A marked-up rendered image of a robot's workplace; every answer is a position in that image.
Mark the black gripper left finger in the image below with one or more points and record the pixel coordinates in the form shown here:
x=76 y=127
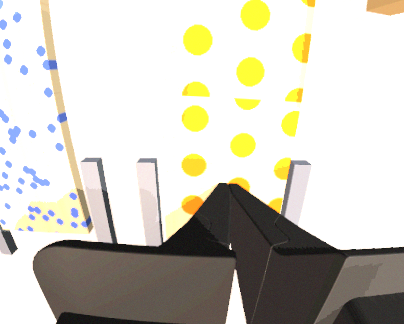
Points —
x=186 y=280

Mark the white strip with yellow dots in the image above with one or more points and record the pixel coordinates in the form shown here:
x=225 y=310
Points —
x=233 y=73

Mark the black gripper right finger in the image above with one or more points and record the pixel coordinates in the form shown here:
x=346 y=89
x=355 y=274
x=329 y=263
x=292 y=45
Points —
x=288 y=276

